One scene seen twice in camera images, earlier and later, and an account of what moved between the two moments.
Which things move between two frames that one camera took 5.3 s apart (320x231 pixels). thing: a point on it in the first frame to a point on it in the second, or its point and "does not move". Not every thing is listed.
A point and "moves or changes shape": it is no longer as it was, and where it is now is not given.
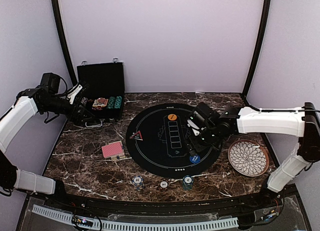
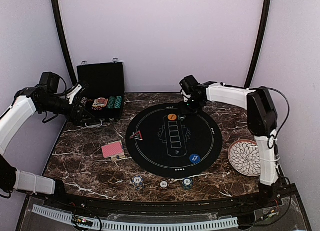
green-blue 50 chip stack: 187,182 moves or changes shape
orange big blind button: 172,117 does not move
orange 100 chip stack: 163,184 does not move
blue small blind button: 194,158 does not move
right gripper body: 210,138 to 192,108
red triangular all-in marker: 137,136 does not move
